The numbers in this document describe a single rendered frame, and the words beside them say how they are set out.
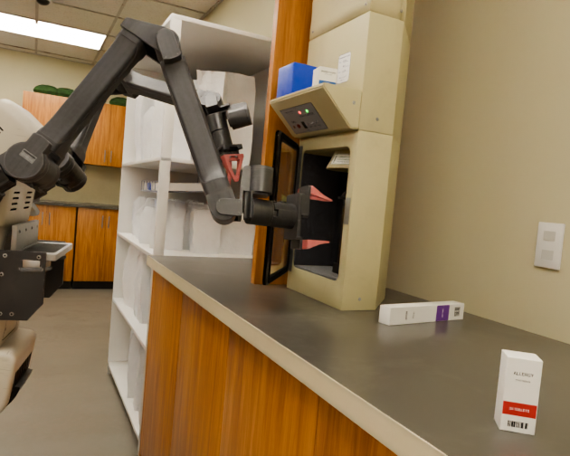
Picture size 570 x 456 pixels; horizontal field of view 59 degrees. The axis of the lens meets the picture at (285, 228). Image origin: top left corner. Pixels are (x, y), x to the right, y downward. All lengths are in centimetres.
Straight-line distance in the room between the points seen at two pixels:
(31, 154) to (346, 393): 76
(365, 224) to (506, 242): 40
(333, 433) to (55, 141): 78
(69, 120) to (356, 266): 77
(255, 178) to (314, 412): 48
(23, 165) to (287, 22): 94
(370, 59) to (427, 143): 50
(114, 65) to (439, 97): 104
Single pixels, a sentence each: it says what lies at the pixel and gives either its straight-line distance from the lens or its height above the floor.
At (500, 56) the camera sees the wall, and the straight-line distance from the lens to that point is 164.
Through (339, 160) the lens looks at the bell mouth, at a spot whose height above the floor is 134.
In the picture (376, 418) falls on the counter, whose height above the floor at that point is 93.
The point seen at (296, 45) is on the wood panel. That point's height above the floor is 170.
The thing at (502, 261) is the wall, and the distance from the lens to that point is 152.
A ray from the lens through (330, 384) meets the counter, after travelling 83.
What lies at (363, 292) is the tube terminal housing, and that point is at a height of 99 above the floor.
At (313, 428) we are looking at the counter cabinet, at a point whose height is 82.
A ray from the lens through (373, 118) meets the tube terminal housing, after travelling 136.
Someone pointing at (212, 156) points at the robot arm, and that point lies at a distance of 110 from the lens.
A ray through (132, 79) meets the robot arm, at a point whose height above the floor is 155.
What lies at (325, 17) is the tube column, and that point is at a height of 176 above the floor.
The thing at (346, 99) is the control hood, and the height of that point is 148.
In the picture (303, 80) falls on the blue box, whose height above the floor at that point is 155.
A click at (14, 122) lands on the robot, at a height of 133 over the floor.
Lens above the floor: 121
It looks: 3 degrees down
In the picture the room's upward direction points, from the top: 5 degrees clockwise
